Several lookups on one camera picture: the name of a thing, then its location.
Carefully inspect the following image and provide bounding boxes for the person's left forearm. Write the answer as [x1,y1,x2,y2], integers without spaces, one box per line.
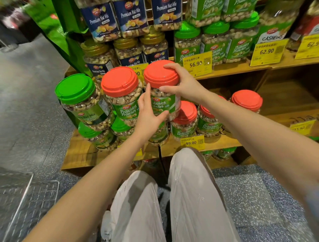
[23,136,152,242]

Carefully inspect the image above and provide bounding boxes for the green-lid pistachio jar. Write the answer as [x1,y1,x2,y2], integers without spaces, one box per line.
[185,0,225,28]
[225,11,260,64]
[174,21,201,66]
[201,21,230,66]
[221,0,259,23]

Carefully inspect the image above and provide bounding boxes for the person's left hand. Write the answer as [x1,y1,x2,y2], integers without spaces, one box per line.
[135,83,169,143]

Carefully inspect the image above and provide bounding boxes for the person's right forearm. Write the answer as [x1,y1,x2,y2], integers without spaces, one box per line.
[199,90,319,215]

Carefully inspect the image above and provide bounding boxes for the green-lid nut mix jar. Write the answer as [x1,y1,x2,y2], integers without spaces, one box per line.
[55,73,115,132]
[78,122,119,152]
[110,117,135,141]

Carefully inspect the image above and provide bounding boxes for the stack of blue-label nut jars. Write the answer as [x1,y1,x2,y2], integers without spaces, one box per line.
[74,0,183,78]

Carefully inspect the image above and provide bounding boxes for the wooden display shelf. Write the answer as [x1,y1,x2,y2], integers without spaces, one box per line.
[61,47,319,170]

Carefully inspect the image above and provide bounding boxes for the pistachio jar with hidden lid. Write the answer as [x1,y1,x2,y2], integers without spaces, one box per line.
[149,122,170,147]

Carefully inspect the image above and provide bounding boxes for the green shopping bag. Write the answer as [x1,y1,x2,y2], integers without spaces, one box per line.
[23,0,94,78]

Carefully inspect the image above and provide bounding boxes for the red-lid pistachio jar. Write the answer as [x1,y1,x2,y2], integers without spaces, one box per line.
[230,90,263,114]
[101,66,144,127]
[170,101,199,140]
[197,95,228,138]
[144,60,181,122]

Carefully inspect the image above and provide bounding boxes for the green-label cashew jar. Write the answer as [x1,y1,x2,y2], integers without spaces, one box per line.
[255,0,304,46]

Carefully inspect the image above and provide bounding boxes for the white shoe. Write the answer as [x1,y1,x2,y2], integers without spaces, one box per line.
[100,210,113,241]

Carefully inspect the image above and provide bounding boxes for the red-label nut jar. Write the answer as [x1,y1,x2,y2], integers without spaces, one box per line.
[286,0,319,51]

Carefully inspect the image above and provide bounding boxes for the person's left leg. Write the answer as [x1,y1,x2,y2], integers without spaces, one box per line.
[109,171,168,242]

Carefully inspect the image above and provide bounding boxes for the yellow price tag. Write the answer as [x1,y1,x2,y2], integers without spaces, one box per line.
[180,134,205,151]
[290,119,317,136]
[250,38,289,67]
[128,63,149,83]
[295,34,319,60]
[183,51,213,77]

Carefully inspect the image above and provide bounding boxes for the metal wire shopping cart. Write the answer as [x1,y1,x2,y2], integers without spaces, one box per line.
[0,171,60,242]

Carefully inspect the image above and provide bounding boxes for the person's right leg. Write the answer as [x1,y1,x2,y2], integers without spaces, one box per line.
[168,147,242,242]

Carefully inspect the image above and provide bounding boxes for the person's leg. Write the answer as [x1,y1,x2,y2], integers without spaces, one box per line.
[109,171,168,242]
[168,147,242,242]

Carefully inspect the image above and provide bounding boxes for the person's right hand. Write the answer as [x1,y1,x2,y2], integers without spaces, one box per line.
[159,63,208,104]

